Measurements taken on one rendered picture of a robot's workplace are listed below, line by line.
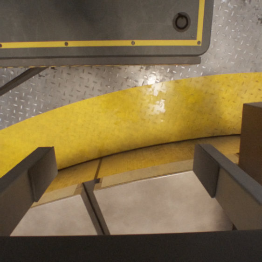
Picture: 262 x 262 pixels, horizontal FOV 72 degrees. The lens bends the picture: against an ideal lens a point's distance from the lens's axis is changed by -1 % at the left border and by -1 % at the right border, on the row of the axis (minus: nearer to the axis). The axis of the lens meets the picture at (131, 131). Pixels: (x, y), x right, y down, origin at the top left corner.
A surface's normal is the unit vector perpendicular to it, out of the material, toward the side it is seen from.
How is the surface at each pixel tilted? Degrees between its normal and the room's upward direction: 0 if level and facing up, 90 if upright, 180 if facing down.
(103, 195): 0
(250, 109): 90
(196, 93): 0
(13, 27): 0
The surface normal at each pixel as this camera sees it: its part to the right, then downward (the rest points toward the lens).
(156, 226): 0.02, 0.29
